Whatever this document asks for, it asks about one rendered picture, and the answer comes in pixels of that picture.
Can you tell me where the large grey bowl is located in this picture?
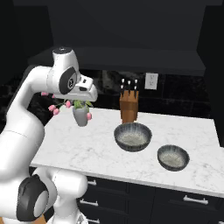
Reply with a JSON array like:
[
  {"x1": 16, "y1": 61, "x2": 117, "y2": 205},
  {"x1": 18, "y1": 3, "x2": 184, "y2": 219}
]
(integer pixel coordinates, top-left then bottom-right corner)
[{"x1": 113, "y1": 122, "x2": 153, "y2": 153}]

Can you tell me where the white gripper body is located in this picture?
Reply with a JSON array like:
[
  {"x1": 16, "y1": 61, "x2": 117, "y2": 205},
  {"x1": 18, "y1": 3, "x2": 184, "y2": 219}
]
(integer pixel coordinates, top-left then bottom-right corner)
[{"x1": 53, "y1": 84, "x2": 99, "y2": 103}]

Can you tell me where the grey vase with pink tulips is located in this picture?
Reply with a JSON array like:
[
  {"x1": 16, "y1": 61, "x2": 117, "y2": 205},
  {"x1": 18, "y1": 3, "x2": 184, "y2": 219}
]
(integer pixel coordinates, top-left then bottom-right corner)
[{"x1": 40, "y1": 91, "x2": 94, "y2": 128}]

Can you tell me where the white wall outlet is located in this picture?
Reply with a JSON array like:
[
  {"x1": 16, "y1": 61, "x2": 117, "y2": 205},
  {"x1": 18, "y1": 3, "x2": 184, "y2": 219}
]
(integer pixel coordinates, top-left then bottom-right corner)
[{"x1": 144, "y1": 72, "x2": 159, "y2": 90}]

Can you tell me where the small grey bowl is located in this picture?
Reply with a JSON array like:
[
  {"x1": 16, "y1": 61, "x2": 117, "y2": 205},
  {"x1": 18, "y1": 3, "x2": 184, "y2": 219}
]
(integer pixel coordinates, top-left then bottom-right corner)
[{"x1": 157, "y1": 144, "x2": 191, "y2": 172}]

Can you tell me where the dark cabinet door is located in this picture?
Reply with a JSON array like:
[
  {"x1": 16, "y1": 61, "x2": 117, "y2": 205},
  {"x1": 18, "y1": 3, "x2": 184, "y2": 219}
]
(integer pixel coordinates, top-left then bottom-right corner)
[{"x1": 127, "y1": 182, "x2": 157, "y2": 224}]

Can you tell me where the dark drawer front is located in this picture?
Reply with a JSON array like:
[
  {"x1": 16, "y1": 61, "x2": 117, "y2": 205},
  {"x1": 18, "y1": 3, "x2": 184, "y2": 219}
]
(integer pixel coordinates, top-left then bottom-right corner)
[
  {"x1": 154, "y1": 187, "x2": 224, "y2": 212},
  {"x1": 85, "y1": 175, "x2": 130, "y2": 194},
  {"x1": 76, "y1": 191, "x2": 130, "y2": 217},
  {"x1": 78, "y1": 210, "x2": 130, "y2": 224}
]

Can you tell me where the wooden knife block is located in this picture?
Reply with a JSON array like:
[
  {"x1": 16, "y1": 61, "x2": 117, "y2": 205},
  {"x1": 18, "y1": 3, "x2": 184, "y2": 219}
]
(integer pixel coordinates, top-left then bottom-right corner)
[{"x1": 119, "y1": 89, "x2": 139, "y2": 124}]

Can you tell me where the dark open wall cabinet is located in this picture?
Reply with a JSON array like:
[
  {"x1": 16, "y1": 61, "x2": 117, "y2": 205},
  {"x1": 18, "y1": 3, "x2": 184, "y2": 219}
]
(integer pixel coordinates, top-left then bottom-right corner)
[{"x1": 27, "y1": 0, "x2": 207, "y2": 77}]

